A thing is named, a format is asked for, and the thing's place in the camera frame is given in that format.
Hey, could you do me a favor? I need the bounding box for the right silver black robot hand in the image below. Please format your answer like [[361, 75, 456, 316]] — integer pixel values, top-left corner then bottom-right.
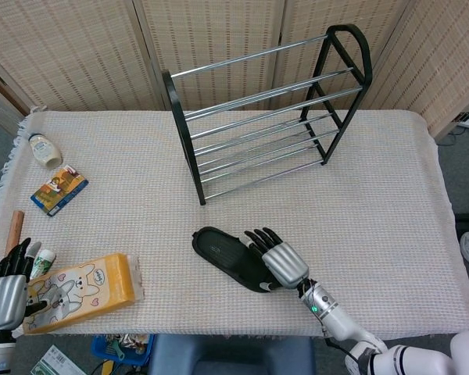
[[243, 227, 310, 293]]

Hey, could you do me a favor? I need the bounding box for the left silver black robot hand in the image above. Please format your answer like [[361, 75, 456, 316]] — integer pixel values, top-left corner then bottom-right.
[[0, 237, 50, 333]]

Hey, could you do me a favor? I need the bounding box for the black slipper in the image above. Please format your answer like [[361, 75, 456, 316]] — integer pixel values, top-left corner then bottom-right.
[[191, 226, 277, 292]]

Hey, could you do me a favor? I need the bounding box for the white woven cloth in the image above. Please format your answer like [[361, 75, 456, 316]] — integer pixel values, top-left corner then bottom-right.
[[0, 109, 469, 341]]

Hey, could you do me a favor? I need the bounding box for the black chrome shoe rack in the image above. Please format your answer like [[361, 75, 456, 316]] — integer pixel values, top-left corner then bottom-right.
[[162, 23, 373, 206]]

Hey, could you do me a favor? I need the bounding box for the small white green bottle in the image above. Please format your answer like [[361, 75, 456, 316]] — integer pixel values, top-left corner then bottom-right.
[[27, 249, 58, 280]]

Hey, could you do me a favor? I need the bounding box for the wooden rolling pin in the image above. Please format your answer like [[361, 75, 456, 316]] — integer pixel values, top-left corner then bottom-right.
[[4, 210, 27, 255]]

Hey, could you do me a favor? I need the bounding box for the green white paper box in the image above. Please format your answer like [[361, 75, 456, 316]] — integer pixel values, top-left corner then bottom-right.
[[30, 344, 77, 375]]

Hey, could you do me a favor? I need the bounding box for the yellow cartoon tissue pack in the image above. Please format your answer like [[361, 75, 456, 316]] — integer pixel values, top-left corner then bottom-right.
[[22, 252, 146, 335]]

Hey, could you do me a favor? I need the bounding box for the blue chair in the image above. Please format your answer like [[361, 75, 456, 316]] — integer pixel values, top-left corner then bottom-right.
[[147, 334, 317, 375]]

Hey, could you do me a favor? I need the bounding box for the blue plastic basket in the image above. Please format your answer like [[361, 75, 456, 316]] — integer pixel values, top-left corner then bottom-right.
[[91, 334, 156, 367]]

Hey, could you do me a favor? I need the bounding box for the green plastic scoop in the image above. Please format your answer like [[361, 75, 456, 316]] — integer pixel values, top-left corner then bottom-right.
[[105, 337, 125, 361]]

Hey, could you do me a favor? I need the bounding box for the foil snack bag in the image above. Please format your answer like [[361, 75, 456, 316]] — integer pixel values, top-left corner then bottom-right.
[[119, 334, 149, 355]]

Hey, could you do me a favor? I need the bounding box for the beige woven folding screen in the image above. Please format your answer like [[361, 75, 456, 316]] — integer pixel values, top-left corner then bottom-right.
[[0, 0, 469, 141]]

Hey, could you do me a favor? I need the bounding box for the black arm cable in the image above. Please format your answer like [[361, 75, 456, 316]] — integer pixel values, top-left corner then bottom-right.
[[323, 334, 363, 364]]

